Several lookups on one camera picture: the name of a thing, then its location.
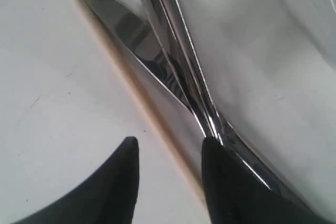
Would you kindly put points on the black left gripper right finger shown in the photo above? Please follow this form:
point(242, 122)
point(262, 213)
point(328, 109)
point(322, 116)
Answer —
point(234, 196)

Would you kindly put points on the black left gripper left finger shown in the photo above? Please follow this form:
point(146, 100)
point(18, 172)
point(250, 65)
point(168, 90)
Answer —
point(109, 195)

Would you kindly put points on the steel table knife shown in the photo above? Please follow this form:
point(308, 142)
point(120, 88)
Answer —
point(137, 36)

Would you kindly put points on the wooden chopstick long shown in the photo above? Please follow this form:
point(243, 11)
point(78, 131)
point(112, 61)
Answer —
point(141, 97)

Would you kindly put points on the white square plate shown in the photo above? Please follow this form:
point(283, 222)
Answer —
point(269, 66)

